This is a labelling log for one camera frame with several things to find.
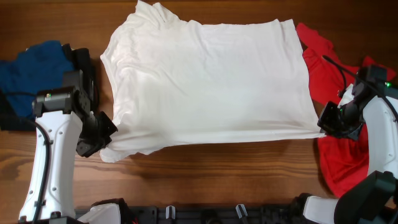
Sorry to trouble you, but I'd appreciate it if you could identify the white t-shirt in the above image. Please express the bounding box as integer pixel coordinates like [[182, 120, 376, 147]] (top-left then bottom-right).
[[100, 1, 322, 162]]

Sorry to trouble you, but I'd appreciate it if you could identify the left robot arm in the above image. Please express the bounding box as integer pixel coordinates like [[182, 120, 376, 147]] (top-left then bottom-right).
[[18, 70, 118, 223]]

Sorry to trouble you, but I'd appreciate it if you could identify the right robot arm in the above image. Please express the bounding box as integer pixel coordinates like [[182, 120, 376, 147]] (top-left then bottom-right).
[[300, 65, 397, 223]]

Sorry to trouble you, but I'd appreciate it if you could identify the red t-shirt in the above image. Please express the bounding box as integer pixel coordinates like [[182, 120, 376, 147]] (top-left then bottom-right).
[[295, 22, 397, 198]]

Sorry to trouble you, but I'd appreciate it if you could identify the black folded garment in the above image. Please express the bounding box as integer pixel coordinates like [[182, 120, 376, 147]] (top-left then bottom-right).
[[1, 44, 100, 131]]

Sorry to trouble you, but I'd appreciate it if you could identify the blue folded shirt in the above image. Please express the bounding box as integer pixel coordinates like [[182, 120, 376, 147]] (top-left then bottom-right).
[[1, 40, 74, 117]]

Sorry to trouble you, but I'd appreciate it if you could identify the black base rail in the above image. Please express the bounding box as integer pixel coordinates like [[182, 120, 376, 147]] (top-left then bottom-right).
[[74, 198, 305, 224]]

